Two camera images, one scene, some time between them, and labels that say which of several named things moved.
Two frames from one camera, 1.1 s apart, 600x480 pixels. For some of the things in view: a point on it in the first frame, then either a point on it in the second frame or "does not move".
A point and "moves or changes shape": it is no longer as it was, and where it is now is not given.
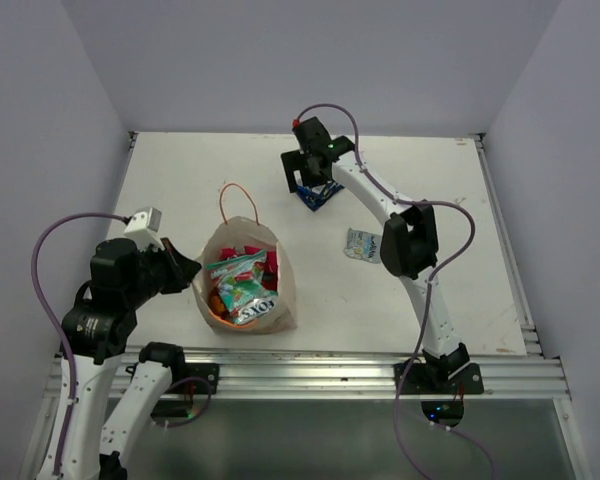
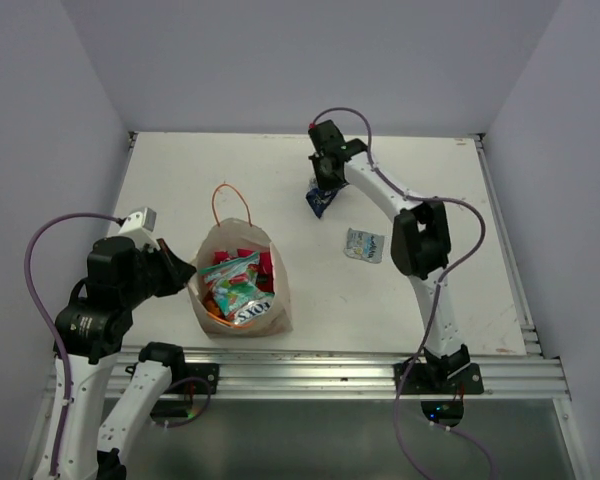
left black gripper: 179,265 does not move
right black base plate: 419,382 does not move
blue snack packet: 314,197 moves or changes shape
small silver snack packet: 364,245 does not move
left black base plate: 207,371 does not move
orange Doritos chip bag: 218,306 moves or changes shape
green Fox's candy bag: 240,283 moves or changes shape
